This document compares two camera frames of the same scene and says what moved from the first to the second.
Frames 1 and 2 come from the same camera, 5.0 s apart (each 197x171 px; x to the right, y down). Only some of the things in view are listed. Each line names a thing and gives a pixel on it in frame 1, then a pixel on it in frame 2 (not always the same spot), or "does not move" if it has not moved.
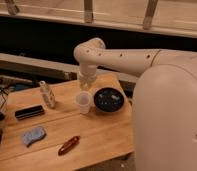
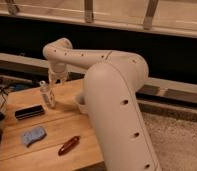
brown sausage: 69,144 does not move
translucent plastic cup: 83,98 does not move
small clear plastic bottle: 47,95 does not move
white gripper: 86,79 → 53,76
